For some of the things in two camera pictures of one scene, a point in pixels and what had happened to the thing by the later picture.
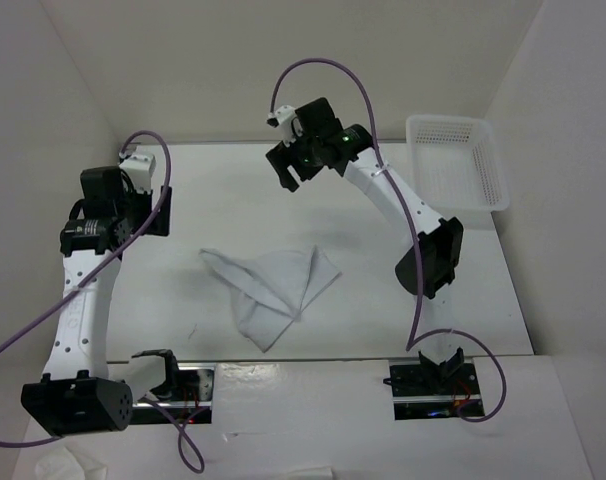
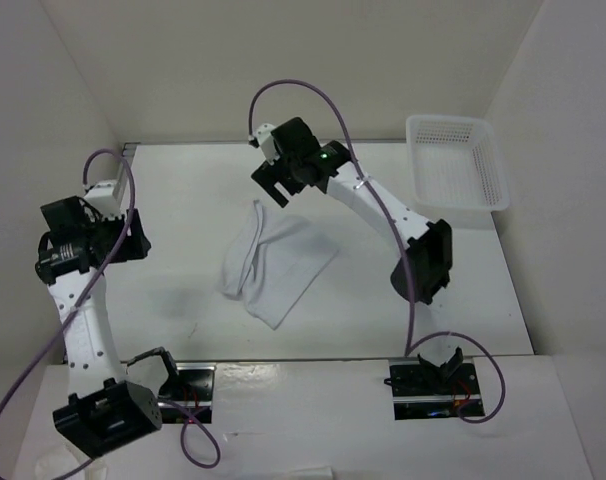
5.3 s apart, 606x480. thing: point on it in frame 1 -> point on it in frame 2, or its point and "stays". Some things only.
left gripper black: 160,224 -> 135,246
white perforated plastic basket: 455,163 stays
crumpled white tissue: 65,464 stays
